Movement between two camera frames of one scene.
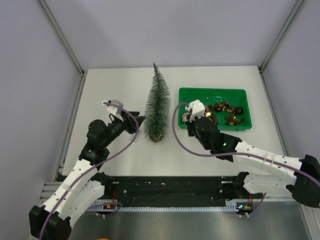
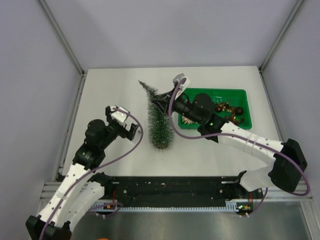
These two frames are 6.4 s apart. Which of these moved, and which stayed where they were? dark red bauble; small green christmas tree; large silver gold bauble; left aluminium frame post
Moved: small green christmas tree
Stayed: large silver gold bauble; left aluminium frame post; dark red bauble
